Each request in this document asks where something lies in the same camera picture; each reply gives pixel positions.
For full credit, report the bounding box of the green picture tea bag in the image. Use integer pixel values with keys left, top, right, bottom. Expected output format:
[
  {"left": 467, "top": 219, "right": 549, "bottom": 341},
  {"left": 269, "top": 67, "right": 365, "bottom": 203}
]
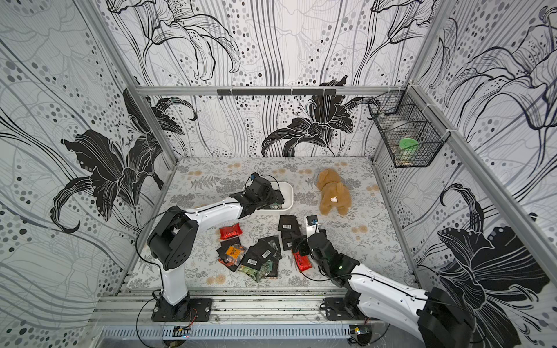
[{"left": 264, "top": 203, "right": 283, "bottom": 210}]

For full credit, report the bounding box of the red long tea bag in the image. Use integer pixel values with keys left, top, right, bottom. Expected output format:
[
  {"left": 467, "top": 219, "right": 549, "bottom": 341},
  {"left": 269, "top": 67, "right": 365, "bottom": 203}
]
[{"left": 293, "top": 252, "right": 313, "bottom": 273}]

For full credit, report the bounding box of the black barcode tea bag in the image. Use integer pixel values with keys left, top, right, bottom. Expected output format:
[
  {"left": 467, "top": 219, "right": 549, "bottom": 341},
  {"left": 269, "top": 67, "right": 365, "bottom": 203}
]
[
  {"left": 278, "top": 215, "right": 300, "bottom": 233},
  {"left": 240, "top": 241, "right": 278, "bottom": 271}
]

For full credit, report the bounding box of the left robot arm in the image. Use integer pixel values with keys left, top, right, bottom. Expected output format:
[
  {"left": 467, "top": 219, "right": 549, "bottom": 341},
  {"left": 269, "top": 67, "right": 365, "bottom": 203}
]
[{"left": 147, "top": 173, "right": 285, "bottom": 306}]

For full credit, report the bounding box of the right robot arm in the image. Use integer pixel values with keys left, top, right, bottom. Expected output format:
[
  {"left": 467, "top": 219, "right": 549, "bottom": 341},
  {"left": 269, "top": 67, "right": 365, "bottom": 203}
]
[{"left": 292, "top": 231, "right": 476, "bottom": 347}]

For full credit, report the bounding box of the white plastic storage box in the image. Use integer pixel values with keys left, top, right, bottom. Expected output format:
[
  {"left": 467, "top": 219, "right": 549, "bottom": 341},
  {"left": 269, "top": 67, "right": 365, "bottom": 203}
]
[{"left": 255, "top": 181, "right": 294, "bottom": 215}]

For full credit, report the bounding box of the red square tea bag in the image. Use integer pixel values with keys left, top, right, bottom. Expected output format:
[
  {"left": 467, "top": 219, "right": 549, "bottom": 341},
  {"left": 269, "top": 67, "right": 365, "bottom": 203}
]
[{"left": 219, "top": 223, "right": 243, "bottom": 241}]

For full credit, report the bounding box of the black barcode tea bag front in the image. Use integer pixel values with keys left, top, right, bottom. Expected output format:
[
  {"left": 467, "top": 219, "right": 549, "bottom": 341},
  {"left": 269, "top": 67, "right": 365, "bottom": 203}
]
[{"left": 240, "top": 241, "right": 278, "bottom": 271}]

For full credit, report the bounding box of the orange label tea bag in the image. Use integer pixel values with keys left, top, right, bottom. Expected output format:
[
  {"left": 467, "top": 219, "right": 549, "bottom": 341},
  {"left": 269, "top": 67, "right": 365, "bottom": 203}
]
[{"left": 218, "top": 244, "right": 247, "bottom": 273}]

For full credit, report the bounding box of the brown plush teddy dog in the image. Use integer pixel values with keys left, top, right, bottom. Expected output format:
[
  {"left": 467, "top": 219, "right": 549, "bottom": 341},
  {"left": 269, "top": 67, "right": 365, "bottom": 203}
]
[{"left": 317, "top": 168, "right": 352, "bottom": 216}]

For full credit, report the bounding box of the green lidded cup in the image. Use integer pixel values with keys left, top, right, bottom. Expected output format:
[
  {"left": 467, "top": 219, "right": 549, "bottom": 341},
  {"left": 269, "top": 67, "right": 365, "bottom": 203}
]
[{"left": 399, "top": 138, "right": 420, "bottom": 165}]

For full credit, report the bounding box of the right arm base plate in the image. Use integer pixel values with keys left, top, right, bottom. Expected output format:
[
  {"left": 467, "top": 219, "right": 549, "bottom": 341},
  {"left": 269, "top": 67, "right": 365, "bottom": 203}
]
[{"left": 320, "top": 297, "right": 367, "bottom": 321}]

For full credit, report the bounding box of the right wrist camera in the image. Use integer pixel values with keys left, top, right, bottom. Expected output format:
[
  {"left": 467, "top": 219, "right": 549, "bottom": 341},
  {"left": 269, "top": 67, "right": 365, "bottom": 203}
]
[{"left": 306, "top": 215, "right": 319, "bottom": 238}]

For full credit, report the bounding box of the white slotted cable duct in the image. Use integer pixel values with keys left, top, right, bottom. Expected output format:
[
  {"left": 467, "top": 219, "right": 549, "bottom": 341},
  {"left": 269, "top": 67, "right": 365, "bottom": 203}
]
[{"left": 162, "top": 325, "right": 352, "bottom": 341}]

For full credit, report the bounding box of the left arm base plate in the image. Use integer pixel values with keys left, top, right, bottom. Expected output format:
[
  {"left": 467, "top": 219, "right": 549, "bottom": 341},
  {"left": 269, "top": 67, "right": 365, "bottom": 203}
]
[{"left": 151, "top": 297, "right": 213, "bottom": 323}]

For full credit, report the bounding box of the black wire basket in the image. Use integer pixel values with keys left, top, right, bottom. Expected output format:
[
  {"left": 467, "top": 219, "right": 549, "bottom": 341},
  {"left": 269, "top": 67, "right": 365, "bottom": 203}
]
[{"left": 367, "top": 88, "right": 444, "bottom": 168}]

